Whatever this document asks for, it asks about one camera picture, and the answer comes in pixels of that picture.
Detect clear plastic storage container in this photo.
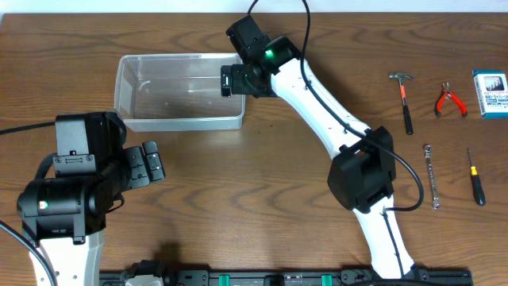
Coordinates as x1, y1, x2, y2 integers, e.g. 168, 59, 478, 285
114, 53, 246, 132

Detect silver ratchet wrench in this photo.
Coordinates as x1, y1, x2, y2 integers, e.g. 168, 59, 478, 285
422, 145, 441, 210

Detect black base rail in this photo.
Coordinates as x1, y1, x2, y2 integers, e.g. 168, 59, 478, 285
98, 261, 474, 286

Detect blue and white box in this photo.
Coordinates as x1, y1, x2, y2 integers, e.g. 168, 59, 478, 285
472, 69, 507, 119

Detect red handled pliers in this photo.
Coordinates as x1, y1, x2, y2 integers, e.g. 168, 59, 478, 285
434, 82, 468, 118

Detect small hammer with black grip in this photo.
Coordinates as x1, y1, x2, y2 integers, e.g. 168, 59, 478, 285
388, 71, 414, 135

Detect left black cable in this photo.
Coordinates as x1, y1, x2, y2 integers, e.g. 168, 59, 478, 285
0, 121, 59, 286

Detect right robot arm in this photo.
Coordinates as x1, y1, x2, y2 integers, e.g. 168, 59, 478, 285
221, 15, 414, 279

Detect black yellow screwdriver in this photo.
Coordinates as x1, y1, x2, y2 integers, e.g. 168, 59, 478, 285
467, 147, 486, 206

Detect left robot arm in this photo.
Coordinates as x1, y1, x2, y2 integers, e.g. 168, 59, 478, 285
17, 112, 165, 285

